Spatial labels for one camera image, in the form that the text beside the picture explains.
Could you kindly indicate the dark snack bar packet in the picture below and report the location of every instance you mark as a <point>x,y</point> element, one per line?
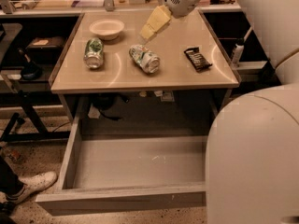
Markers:
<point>197,59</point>

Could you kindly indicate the dark box on shelf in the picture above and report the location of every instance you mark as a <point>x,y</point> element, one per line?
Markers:
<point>46,45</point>

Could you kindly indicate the green soda can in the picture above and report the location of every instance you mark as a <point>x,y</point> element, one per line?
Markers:
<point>94,53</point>

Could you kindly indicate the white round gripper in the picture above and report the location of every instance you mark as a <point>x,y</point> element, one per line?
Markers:
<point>183,1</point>

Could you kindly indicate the open grey top drawer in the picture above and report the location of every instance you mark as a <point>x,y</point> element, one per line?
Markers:
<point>145,155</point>

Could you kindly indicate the white green 7up can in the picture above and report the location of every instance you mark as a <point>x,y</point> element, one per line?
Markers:
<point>146,59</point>

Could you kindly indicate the white sneaker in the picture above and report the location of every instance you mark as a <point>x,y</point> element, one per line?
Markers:
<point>31,185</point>

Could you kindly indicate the white paper bowl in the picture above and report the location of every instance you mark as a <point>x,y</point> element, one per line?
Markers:
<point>107,29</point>

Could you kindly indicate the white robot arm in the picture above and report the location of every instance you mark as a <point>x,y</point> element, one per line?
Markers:
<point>252,150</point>

